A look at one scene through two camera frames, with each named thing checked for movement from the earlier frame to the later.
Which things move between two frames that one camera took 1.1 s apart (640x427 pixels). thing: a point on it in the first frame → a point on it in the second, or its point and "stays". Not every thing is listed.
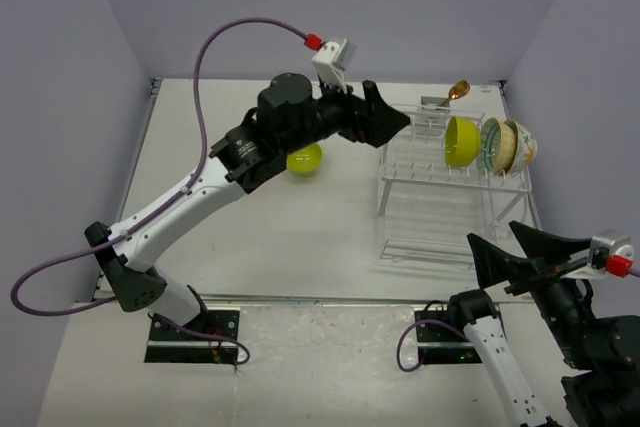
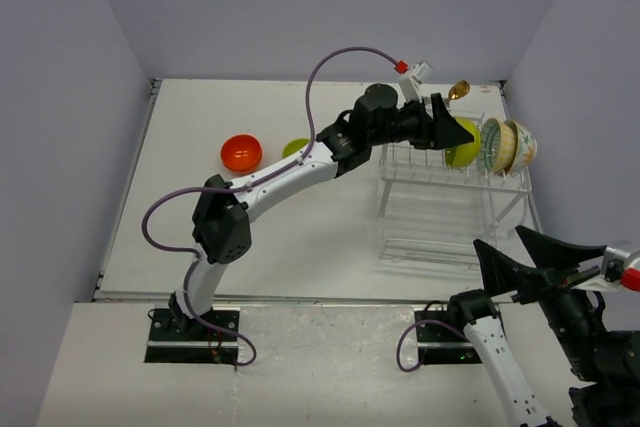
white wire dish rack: x=431 y=213 stays
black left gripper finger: x=383 y=120 → x=447 y=130
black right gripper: x=551 y=251 stays
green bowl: x=463 y=142 stays
